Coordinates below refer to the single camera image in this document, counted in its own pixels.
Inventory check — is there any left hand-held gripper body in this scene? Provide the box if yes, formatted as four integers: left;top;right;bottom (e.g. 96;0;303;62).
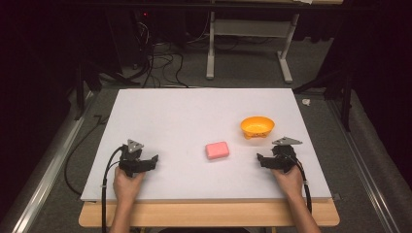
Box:
118;139;151;179

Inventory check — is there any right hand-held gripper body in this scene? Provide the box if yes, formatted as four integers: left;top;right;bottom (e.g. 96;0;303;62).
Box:
266;136;303;174

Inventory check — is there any orange plastic bowl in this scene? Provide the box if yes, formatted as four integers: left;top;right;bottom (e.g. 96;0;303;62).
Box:
240;116;276;141

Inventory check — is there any pink sponge block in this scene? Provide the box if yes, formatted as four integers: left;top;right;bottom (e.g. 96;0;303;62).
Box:
204;141;230;160

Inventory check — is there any person's right hand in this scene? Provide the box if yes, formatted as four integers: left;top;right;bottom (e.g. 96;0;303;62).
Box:
270;164;305;200

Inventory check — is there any person's left hand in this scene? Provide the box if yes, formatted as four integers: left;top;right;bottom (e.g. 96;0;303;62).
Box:
112;166;147;203

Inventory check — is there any wooden table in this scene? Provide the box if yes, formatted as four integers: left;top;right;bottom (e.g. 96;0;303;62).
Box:
78;197;341;228

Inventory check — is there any black metal stand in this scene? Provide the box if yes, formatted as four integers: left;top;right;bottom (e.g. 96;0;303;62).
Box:
292;69;355;133
73;59;142;121

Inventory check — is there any black computer tower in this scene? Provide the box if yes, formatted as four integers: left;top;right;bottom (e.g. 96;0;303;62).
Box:
105;9;152;71

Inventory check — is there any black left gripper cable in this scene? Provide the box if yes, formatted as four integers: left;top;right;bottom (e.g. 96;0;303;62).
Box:
100;146;125;233

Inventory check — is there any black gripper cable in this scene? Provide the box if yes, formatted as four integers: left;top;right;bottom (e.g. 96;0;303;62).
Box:
290;156;313;215
100;146;125;233

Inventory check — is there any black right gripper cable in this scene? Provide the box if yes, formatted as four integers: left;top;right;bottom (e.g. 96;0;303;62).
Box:
290;156;313;215

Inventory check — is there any black floor cable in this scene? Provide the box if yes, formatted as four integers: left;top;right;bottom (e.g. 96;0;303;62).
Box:
63;115;110;197

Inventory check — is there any aluminium floor rail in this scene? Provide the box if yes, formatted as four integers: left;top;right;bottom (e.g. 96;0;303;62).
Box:
326;96;404;233
0;90;100;233

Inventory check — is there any tangle of black cables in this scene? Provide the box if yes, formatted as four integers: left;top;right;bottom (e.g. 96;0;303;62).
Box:
130;18;190;89

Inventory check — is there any white metal desk frame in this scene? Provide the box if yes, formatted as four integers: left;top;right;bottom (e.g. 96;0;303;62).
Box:
205;11;301;84

